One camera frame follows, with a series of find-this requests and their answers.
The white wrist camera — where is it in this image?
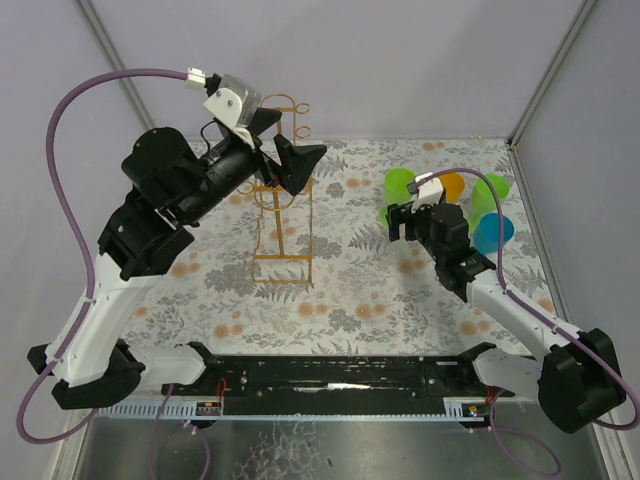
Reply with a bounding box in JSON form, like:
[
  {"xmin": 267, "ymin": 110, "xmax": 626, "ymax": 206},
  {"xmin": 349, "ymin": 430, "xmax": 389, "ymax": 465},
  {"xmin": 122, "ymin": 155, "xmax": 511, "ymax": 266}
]
[
  {"xmin": 407, "ymin": 172, "xmax": 445, "ymax": 213},
  {"xmin": 185, "ymin": 68, "xmax": 261, "ymax": 150}
]

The green plastic wine glass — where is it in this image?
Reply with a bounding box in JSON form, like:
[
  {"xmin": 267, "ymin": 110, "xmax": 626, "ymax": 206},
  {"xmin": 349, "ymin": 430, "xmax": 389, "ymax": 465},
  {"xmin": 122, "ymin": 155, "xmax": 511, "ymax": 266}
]
[
  {"xmin": 471, "ymin": 173, "xmax": 510, "ymax": 215},
  {"xmin": 378, "ymin": 168, "xmax": 415, "ymax": 227}
]

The blue plastic wine glass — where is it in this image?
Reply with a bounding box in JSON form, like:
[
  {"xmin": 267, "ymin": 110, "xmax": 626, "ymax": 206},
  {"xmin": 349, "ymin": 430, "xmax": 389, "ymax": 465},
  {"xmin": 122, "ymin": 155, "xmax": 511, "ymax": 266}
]
[{"xmin": 473, "ymin": 212, "xmax": 515, "ymax": 255}]

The floral patterned table mat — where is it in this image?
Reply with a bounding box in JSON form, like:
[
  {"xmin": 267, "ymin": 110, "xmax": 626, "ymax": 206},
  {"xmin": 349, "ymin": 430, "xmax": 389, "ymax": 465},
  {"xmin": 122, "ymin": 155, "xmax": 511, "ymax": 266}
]
[{"xmin": 119, "ymin": 138, "xmax": 556, "ymax": 357}]

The orange plastic wine glass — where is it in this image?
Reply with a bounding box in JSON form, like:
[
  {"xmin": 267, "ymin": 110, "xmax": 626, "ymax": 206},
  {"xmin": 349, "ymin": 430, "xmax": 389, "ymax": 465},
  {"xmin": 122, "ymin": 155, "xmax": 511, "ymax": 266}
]
[{"xmin": 439, "ymin": 173, "xmax": 466, "ymax": 204}]

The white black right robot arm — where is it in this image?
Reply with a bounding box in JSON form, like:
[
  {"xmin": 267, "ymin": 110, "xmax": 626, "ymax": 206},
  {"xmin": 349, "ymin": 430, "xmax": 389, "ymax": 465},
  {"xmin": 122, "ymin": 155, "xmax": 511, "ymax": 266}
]
[{"xmin": 387, "ymin": 203, "xmax": 639, "ymax": 433}]

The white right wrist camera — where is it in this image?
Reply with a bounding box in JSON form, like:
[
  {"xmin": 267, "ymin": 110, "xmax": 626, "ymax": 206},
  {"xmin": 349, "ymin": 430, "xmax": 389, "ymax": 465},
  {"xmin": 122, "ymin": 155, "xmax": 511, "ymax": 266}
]
[{"xmin": 407, "ymin": 172, "xmax": 445, "ymax": 213}]

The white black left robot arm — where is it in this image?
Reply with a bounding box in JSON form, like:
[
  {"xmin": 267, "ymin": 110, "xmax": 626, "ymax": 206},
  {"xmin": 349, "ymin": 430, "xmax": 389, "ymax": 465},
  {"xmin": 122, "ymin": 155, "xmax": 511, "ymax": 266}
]
[{"xmin": 27, "ymin": 127, "xmax": 327, "ymax": 410}]

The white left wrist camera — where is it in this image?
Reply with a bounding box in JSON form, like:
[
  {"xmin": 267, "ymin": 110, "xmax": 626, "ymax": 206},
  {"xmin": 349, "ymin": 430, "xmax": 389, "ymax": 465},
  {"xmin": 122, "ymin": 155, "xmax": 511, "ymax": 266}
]
[{"xmin": 185, "ymin": 68, "xmax": 261, "ymax": 150}]

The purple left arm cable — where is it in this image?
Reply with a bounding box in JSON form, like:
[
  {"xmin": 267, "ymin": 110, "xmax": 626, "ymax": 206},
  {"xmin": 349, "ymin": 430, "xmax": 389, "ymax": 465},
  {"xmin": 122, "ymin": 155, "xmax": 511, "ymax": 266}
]
[{"xmin": 17, "ymin": 68, "xmax": 214, "ymax": 480}]

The gold wire wine glass rack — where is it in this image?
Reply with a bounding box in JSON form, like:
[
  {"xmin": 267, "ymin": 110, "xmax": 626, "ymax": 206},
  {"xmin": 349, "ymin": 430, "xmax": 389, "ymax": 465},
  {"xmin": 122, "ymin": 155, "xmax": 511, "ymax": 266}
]
[{"xmin": 238, "ymin": 93, "xmax": 313, "ymax": 286}]

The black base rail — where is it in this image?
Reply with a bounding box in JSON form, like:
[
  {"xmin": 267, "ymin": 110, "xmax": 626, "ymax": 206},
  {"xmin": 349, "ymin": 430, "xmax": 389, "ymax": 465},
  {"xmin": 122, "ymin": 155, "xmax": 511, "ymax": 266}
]
[{"xmin": 161, "ymin": 353, "xmax": 490, "ymax": 418}]

